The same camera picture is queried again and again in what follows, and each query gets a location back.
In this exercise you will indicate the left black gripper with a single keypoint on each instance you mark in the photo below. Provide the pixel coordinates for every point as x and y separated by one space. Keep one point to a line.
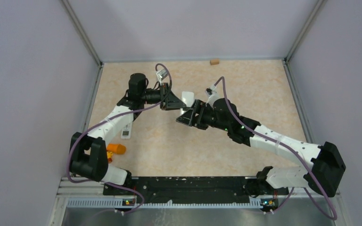
171 102

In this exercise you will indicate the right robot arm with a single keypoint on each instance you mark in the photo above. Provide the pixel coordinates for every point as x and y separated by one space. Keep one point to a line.
319 167

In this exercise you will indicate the left aluminium frame post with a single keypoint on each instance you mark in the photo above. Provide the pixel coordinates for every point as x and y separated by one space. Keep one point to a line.
81 32

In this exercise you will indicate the aluminium frame post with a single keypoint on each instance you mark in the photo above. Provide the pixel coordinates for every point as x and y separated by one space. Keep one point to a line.
305 29
81 32

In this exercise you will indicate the white remote control back up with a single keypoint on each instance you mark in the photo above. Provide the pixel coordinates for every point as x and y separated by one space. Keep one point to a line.
187 98

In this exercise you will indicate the right aluminium frame post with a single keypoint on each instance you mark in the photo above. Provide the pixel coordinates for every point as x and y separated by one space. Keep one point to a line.
305 29

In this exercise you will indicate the white remote with buttons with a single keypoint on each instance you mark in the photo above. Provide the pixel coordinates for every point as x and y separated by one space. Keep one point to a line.
126 131

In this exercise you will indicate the white cable duct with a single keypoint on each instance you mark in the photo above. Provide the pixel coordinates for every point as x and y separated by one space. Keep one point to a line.
122 203

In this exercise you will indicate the yellow toy car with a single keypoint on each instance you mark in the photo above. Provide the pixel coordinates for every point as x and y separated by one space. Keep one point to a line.
109 157

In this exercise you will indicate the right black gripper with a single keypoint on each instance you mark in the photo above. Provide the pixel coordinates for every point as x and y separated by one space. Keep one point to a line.
189 117

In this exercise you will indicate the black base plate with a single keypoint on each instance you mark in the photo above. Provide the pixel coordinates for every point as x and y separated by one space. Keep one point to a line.
195 190

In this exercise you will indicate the brown wooden block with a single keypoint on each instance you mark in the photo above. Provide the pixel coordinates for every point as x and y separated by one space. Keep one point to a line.
214 61

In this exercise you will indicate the orange cone toy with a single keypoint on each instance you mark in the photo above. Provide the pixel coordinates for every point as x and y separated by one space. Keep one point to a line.
116 149

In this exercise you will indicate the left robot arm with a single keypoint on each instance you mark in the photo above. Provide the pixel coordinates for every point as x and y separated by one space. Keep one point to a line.
88 151

